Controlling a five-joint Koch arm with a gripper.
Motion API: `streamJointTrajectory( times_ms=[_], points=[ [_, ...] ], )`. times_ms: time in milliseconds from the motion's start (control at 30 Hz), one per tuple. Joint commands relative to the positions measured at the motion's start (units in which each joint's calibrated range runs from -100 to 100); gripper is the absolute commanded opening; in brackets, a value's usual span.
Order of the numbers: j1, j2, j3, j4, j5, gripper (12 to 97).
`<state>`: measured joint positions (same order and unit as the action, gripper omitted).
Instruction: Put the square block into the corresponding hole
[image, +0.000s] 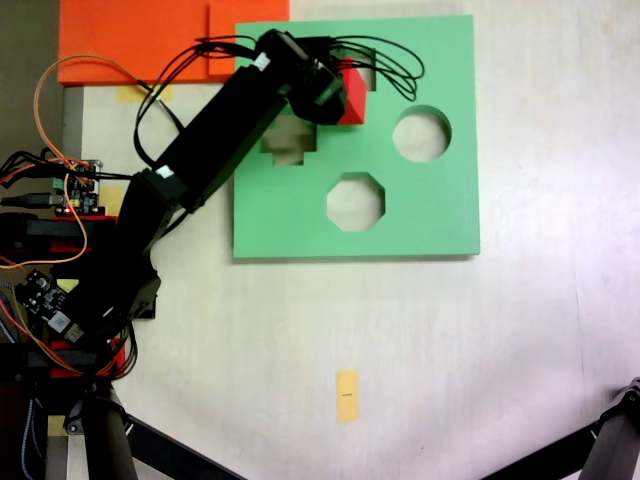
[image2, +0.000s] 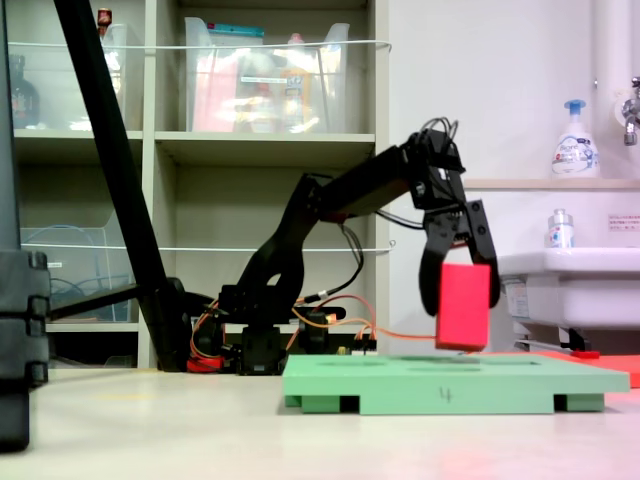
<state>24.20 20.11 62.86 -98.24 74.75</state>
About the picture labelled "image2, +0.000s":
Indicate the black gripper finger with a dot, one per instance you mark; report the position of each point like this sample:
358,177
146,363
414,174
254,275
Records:
482,235
430,280

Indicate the red square block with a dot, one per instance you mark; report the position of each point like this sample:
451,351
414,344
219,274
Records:
462,305

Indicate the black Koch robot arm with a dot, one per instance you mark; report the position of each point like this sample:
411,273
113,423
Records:
360,190

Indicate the small clear sanitizer bottle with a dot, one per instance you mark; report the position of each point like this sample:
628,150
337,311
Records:
559,232

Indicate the circuit board with connectors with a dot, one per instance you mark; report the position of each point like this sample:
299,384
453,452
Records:
360,351

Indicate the white sink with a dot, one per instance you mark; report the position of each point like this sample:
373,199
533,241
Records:
575,290

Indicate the green board with holes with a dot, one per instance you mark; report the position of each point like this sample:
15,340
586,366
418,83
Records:
450,390

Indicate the white foam soap pump bottle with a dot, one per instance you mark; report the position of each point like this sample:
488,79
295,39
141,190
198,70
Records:
575,150

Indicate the black table clamp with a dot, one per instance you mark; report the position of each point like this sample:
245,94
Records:
315,335

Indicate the orange labelled bottle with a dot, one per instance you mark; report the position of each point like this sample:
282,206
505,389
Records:
296,95

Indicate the beige shelf unit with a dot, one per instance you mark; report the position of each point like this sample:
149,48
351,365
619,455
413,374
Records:
265,145

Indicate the large clear plastic bin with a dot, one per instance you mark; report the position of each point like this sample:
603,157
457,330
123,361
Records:
265,90

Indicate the pink folder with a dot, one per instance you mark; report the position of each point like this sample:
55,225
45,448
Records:
212,100

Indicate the black tripod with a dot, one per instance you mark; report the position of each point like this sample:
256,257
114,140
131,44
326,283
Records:
115,150

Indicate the bottle with red cap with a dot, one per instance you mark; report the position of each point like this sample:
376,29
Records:
105,17

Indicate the clear bin holding bottles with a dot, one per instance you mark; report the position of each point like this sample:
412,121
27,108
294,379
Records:
60,100

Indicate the notched black stack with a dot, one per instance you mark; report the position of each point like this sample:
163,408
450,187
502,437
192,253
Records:
22,310

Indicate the dark glass bottle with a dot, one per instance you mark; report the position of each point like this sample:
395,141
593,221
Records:
24,100

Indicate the red printed wall sign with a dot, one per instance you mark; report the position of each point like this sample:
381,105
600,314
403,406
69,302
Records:
624,222

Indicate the dark grey post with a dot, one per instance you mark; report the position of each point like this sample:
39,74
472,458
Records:
7,125

